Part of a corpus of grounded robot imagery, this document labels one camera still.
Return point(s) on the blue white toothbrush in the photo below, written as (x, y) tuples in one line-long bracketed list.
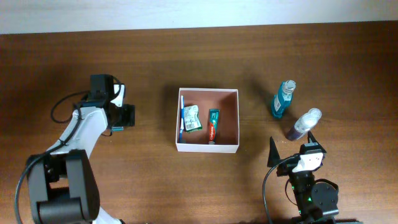
[(182, 124)]

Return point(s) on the white cardboard box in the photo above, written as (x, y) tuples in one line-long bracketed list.
[(227, 130)]

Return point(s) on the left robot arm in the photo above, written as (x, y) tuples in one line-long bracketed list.
[(62, 187)]

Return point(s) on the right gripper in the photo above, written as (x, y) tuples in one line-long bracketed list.
[(286, 167)]

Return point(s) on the Colgate toothpaste tube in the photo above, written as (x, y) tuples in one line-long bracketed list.
[(213, 124)]

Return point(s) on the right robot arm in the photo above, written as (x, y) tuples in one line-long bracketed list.
[(316, 200)]

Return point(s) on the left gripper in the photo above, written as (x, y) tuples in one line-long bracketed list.
[(128, 116)]

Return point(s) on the green white wipes packet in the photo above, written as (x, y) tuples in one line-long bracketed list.
[(191, 119)]

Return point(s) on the blue mouthwash bottle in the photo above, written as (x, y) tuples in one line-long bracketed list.
[(283, 98)]

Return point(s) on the blue disposable razor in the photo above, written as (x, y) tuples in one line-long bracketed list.
[(117, 128)]

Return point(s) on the clear purple sanitizer bottle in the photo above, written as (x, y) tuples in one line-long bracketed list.
[(304, 124)]

